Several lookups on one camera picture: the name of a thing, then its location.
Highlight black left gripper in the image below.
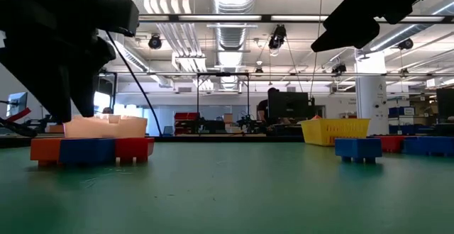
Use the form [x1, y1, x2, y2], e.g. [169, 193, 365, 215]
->
[0, 28, 118, 123]

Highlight red toy block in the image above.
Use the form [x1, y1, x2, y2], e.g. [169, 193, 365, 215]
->
[375, 135, 407, 154]
[114, 137, 156, 164]

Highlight translucent orange plastic bin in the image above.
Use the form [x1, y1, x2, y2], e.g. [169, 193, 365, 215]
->
[62, 113, 148, 140]

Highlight red bar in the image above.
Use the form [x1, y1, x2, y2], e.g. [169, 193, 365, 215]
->
[6, 107, 33, 123]

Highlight small computer monitor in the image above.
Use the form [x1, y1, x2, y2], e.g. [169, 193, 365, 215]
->
[6, 91, 29, 116]

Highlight black ceiling spotlight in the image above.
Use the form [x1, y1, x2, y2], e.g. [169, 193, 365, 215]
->
[397, 37, 414, 51]
[148, 33, 163, 50]

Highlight large black monitor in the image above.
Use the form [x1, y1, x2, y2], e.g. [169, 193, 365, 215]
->
[267, 91, 310, 126]

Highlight yellow plastic basket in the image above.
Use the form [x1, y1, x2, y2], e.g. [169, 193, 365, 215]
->
[299, 118, 371, 147]

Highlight blue storage bins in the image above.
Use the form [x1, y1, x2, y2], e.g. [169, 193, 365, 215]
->
[388, 106, 416, 118]

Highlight standing person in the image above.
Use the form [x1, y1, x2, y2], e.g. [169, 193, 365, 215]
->
[256, 87, 282, 122]

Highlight red storage bin shelf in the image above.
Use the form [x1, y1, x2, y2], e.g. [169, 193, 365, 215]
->
[173, 111, 200, 136]

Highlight large blue toy block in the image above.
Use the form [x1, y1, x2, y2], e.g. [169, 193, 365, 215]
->
[403, 135, 454, 157]

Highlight black background station frame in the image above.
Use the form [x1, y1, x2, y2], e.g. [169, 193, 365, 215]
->
[94, 71, 118, 116]
[196, 72, 251, 135]

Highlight black overhead frame beam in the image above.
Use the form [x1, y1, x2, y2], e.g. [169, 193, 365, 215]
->
[137, 13, 454, 24]

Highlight black overhead camera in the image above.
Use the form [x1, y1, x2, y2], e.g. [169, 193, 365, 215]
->
[267, 24, 287, 51]

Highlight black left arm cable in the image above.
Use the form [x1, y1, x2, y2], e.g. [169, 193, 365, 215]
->
[105, 30, 163, 137]

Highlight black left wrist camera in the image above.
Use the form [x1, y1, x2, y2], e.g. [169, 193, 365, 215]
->
[84, 0, 140, 37]

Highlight silver ventilation duct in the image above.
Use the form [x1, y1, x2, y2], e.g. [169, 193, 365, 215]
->
[209, 0, 259, 90]

